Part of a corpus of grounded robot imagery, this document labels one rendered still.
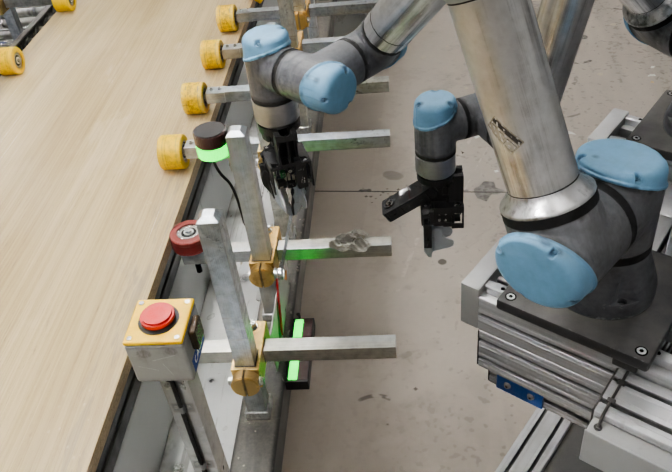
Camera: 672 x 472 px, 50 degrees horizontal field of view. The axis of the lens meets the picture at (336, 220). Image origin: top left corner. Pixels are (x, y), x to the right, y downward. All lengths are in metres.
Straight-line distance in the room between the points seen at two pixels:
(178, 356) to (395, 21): 0.55
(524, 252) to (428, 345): 1.57
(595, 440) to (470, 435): 1.15
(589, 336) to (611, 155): 0.25
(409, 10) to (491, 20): 0.27
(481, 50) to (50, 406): 0.87
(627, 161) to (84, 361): 0.91
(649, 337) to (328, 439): 1.32
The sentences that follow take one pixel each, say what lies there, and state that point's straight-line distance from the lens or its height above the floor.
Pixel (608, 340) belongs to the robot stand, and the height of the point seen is 1.04.
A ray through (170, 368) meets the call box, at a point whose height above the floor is 1.18.
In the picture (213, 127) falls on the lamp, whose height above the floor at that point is 1.17.
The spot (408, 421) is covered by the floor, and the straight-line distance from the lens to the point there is 2.24.
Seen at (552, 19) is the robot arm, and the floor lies 1.35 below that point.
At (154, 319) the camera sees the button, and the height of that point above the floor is 1.23.
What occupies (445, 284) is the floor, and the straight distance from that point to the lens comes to 2.62.
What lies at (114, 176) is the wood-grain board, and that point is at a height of 0.90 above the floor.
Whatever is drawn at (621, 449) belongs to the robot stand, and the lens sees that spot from 1.07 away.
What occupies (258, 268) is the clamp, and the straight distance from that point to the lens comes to 1.44.
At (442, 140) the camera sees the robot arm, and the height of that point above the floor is 1.11.
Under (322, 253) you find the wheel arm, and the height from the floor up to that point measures 0.85.
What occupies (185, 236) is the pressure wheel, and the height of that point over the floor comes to 0.90.
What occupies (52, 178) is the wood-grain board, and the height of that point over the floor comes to 0.90.
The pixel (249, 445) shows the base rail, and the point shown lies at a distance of 1.38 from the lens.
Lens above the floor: 1.81
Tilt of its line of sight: 38 degrees down
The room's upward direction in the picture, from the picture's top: 7 degrees counter-clockwise
